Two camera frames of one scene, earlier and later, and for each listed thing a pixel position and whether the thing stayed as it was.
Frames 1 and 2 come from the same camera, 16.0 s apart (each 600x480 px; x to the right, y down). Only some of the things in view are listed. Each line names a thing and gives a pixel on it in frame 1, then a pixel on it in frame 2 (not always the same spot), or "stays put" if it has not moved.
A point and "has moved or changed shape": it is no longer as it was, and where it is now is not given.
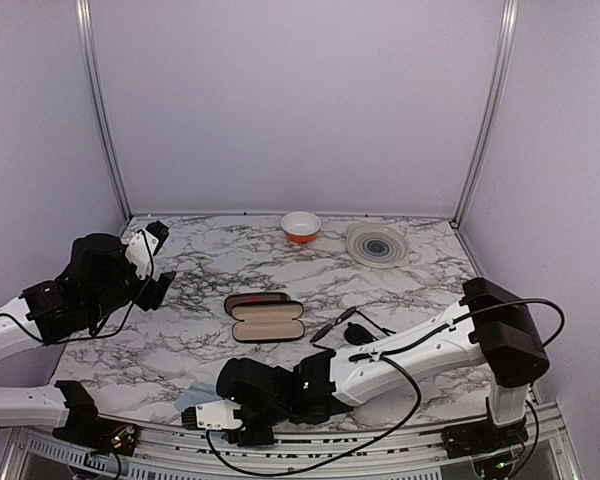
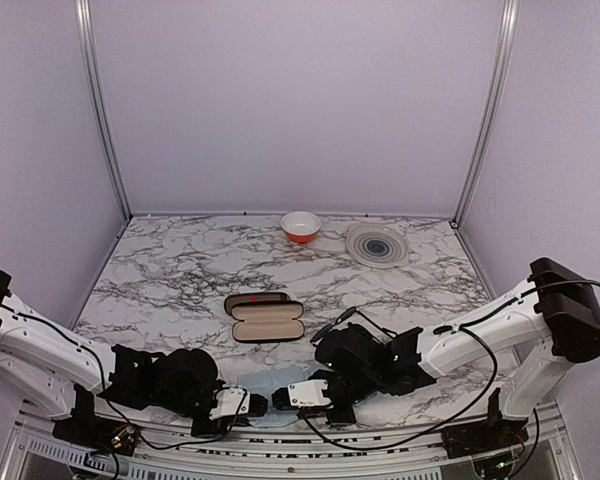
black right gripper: [264, 439] to [347, 417]
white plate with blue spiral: [376, 245] stays put
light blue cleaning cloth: [198, 393] has moved or changed shape
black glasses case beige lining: [267, 320] stays put
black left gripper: [154, 291] to [220, 428]
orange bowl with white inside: [300, 227] stays put
